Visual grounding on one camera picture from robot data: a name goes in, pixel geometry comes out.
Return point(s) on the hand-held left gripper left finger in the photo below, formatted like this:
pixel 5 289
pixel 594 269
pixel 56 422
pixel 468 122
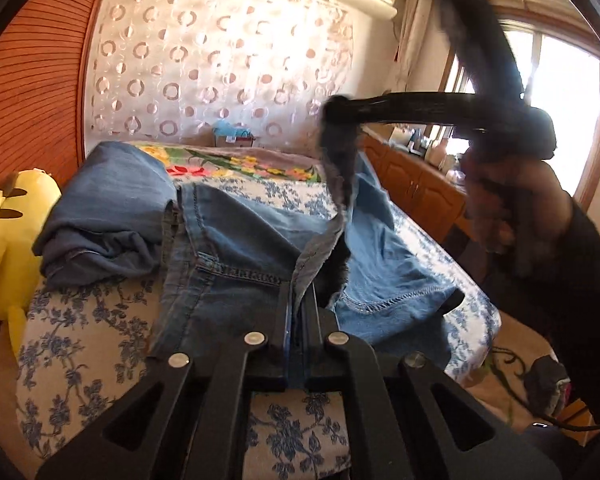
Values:
pixel 260 360

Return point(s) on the yellow plush toy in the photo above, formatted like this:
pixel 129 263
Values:
pixel 10 240

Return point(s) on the patterned floor mat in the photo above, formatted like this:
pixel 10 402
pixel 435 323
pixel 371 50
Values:
pixel 500 360

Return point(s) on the white plastic bottle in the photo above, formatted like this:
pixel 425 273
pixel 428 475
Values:
pixel 437 152

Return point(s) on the small cardboard box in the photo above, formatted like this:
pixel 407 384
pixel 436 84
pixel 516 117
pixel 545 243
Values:
pixel 241 141

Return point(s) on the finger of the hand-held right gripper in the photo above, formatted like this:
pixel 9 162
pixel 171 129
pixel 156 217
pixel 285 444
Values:
pixel 347 107

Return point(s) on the person's right hand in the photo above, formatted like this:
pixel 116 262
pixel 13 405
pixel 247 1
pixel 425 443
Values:
pixel 530 195

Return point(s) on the light blue denim pants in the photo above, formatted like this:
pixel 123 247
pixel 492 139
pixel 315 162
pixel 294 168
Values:
pixel 110 200

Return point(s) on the pale patterned window curtain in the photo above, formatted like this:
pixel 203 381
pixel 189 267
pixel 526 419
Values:
pixel 412 35

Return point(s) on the open cardboard box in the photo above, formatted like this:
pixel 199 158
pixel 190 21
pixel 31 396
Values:
pixel 397 136

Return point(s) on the sheer curtain with circles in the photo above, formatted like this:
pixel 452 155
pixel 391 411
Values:
pixel 205 60

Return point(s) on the blue crumpled bag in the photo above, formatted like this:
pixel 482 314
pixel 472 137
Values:
pixel 227 129

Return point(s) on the colourful floral pillow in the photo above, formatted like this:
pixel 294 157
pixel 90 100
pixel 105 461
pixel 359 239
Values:
pixel 220 162

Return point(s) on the wooden cabinet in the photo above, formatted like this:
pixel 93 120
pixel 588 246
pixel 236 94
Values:
pixel 420 180

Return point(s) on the wooden louvered wardrobe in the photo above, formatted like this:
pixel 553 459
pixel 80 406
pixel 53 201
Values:
pixel 40 85

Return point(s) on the blue floral bedspread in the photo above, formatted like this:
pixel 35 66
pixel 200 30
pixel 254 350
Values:
pixel 80 350

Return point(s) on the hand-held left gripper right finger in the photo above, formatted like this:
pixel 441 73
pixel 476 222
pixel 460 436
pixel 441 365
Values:
pixel 337 360

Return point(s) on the dark blue denim pants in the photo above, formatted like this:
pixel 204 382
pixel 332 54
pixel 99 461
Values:
pixel 240 270

